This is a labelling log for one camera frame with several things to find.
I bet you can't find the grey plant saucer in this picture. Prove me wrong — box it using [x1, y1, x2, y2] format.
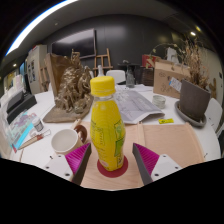
[174, 99, 208, 128]

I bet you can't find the white mug with dots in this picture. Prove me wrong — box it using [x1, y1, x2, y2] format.
[50, 123, 89, 156]

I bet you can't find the flat round red coaster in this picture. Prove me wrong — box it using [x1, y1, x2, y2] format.
[96, 154, 129, 179]

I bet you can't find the dark wall screen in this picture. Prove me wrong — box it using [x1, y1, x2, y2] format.
[50, 28, 98, 59]

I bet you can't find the wooden easel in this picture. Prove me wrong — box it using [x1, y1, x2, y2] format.
[93, 47, 114, 78]

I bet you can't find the white chair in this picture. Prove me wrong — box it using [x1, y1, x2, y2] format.
[204, 97, 224, 133]
[105, 69, 127, 84]

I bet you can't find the clear bottle with green label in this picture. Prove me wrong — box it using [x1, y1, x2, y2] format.
[96, 64, 105, 78]

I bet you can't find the red box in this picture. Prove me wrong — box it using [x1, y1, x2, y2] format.
[141, 54, 161, 69]

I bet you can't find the dried plant in grey pot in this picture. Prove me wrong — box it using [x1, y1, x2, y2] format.
[149, 36, 212, 123]

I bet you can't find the brown cardboard box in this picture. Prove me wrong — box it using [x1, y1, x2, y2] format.
[152, 59, 191, 100]

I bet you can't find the small glass jar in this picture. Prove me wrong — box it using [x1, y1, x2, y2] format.
[152, 94, 167, 110]

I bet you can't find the yellow drink bottle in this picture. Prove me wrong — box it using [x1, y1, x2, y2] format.
[89, 75, 127, 172]

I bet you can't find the colourful purple print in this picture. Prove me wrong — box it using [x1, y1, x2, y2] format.
[6, 111, 38, 154]

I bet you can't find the printed newspaper sheet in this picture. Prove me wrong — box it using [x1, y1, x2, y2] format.
[114, 88, 165, 125]

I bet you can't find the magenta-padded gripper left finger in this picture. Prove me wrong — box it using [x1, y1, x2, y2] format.
[43, 142, 93, 186]

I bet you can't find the small yellow packet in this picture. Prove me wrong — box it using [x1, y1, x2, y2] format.
[157, 118, 175, 125]

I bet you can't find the wooden brush with red band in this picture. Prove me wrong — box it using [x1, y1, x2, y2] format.
[18, 129, 53, 151]

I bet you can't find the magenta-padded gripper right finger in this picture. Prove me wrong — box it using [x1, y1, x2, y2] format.
[132, 142, 183, 186]

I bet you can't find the wooden figure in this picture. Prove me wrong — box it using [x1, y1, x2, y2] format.
[209, 77, 218, 99]

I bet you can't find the golden sculpture on wooden base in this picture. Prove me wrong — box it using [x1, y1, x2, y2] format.
[42, 51, 95, 124]

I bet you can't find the small jar with white lid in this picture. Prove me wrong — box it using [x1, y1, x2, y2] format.
[32, 117, 45, 133]

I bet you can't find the black flat box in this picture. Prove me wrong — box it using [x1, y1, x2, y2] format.
[7, 93, 38, 125]
[6, 89, 25, 113]

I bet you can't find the white cabinet with pictures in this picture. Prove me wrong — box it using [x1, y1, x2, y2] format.
[25, 44, 48, 95]

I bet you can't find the light wooden board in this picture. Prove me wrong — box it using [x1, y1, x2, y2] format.
[138, 121, 206, 168]
[71, 120, 148, 190]

